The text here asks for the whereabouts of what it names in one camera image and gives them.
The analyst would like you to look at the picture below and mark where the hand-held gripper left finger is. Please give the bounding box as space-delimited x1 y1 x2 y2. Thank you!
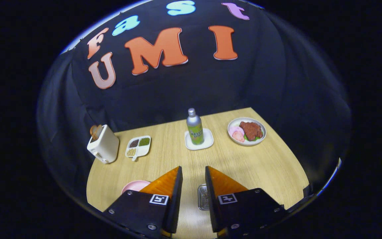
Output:
102 166 183 239

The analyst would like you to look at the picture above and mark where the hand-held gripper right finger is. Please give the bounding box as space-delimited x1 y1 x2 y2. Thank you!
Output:
205 166 286 239

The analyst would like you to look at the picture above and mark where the pink plate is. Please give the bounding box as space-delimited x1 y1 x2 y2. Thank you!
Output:
121 180 152 195

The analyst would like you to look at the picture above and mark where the white square coaster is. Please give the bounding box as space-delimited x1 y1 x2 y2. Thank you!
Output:
184 128 214 151

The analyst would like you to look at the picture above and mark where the white sectioned dish with beans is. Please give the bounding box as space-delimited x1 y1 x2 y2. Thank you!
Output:
125 135 152 161

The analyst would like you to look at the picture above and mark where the green and silver bottle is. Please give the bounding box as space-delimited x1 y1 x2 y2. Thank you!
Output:
186 108 205 145

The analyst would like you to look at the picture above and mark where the brown fried meat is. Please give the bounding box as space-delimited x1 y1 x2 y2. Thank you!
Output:
239 121 264 141

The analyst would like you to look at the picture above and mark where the white round plate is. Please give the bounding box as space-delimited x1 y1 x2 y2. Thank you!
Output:
227 117 267 146

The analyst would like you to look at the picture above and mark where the white toaster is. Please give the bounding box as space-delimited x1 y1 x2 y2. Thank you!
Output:
87 125 120 164

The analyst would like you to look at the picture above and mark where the brown bread slice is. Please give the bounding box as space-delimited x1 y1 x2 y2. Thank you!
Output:
90 125 103 140

